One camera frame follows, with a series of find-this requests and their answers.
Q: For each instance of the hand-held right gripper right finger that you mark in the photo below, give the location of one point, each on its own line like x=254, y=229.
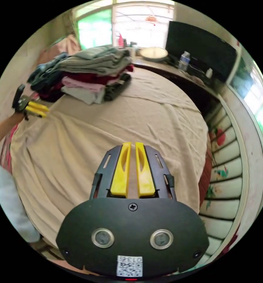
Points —
x=145, y=179

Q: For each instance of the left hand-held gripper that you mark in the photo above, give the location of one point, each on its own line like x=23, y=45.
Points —
x=23, y=104

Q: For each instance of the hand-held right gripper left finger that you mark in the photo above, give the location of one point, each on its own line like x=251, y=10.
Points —
x=120, y=176

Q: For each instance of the person's left forearm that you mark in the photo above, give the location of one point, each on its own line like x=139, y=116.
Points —
x=1, y=129

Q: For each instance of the beige long pants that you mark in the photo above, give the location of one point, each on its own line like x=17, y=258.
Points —
x=82, y=143

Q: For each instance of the person's left hand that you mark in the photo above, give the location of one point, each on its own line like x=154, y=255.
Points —
x=19, y=114

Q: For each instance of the pink curtain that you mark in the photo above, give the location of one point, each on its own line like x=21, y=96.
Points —
x=60, y=47

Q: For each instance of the pile of clothes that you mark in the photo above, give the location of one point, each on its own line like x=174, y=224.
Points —
x=89, y=66

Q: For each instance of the person's body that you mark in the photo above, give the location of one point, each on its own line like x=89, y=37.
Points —
x=5, y=194

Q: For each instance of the bed with beige sheet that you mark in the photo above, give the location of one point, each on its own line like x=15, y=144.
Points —
x=160, y=83

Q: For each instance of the large bright window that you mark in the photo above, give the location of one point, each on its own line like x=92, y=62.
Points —
x=131, y=24

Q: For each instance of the small side window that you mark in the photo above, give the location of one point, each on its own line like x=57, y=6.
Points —
x=254, y=99

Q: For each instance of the dark table with television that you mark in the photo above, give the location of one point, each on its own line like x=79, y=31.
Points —
x=197, y=46

